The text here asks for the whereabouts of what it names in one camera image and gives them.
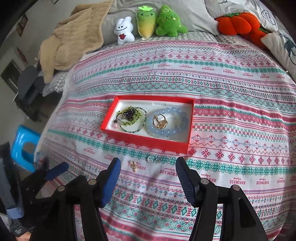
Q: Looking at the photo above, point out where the small gold brooch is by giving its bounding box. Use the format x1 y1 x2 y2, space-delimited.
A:
129 161 137 173

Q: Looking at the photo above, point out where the dark beaded necklace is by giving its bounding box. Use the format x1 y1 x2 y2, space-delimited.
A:
115 106 148 134

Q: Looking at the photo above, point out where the light blue beaded bracelet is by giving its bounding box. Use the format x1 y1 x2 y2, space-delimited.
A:
146 106 189 138

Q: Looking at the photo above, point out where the green beaded bracelet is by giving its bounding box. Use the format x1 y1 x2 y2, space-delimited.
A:
115 105 143 127

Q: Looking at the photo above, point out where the red jewelry box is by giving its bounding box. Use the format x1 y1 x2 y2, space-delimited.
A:
101 95 194 154

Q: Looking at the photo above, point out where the gold ring pendant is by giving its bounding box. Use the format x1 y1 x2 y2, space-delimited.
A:
152 113 168 130

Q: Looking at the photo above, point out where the black flower hair clip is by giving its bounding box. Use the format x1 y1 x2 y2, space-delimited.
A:
121 106 136 121

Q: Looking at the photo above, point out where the person's left hand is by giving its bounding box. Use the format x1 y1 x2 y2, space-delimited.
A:
16 232 31 241

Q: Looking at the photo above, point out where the blue plastic stool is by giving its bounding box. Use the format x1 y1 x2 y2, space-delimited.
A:
11 125 41 173

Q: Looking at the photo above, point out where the patterned bedspread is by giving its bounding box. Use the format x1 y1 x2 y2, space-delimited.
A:
37 33 295 240

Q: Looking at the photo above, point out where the dark office chair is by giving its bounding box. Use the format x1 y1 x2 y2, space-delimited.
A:
14 66 45 122

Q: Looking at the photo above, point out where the beige quilted blanket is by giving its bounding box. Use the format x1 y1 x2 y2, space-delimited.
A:
39 1 113 84

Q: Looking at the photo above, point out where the white ghost plush toy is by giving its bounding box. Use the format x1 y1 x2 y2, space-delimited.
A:
114 16 135 45

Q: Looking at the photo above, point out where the yellow green carrot plush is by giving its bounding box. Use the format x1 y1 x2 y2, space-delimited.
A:
136 6 157 40

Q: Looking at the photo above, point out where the white deer pillow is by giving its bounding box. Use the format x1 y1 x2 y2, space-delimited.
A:
260 30 295 81

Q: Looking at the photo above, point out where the green tree plush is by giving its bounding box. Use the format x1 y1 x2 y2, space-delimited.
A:
156 4 188 37

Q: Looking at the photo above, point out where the orange pumpkin plush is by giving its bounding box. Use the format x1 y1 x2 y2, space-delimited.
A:
215 13 269 49

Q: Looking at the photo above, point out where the grey pillow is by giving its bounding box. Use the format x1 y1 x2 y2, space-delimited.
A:
102 1 219 45

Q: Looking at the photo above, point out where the white patterned pillow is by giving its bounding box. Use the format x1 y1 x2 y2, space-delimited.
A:
204 0 287 32

